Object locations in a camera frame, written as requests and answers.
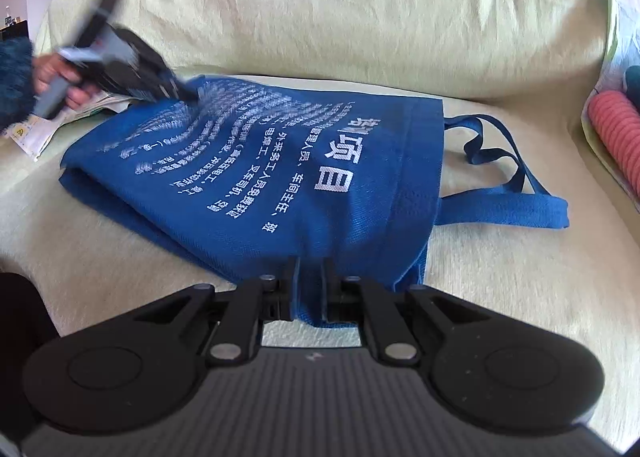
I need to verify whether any blue printed shopping bag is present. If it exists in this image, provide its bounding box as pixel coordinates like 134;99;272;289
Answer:
59;74;571;330

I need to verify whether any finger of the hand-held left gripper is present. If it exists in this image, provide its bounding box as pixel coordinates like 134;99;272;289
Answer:
160;70;202;104

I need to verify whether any person's left hand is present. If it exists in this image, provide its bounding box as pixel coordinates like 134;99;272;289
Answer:
32;52;99;111

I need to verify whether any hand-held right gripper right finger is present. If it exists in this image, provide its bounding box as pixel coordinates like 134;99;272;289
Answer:
322;256;495;367

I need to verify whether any pink rolled towel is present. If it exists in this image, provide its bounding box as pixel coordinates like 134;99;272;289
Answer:
587;90;640;183

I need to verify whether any blue patterned cloth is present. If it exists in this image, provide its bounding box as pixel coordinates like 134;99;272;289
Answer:
624;64;640;108

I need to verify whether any white tote bag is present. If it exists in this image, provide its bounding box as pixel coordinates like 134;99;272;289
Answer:
10;90;133;163

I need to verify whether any sofa with pale green cover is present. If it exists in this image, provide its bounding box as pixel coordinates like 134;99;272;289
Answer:
0;0;640;438

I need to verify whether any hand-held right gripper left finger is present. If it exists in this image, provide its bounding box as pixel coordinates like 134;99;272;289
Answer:
125;256;302;369

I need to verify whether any person's dark trouser leg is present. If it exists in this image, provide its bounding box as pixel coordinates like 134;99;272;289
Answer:
0;272;62;438

